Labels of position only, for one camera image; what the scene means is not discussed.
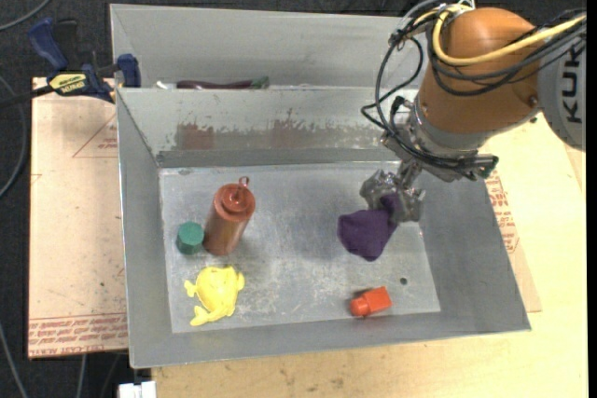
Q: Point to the green cup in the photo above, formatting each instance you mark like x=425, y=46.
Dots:
x=190, y=237

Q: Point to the orange-red block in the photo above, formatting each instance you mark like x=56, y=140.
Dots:
x=371, y=301

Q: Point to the red-brown bottle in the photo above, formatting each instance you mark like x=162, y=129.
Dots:
x=228, y=219

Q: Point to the grey metal bin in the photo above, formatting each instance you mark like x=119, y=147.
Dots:
x=289, y=209

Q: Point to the purple cloth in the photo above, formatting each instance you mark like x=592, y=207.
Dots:
x=366, y=233

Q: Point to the yellow toy fish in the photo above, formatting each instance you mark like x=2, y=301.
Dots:
x=215, y=291

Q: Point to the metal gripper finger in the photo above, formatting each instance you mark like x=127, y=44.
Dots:
x=412, y=205
x=377, y=187

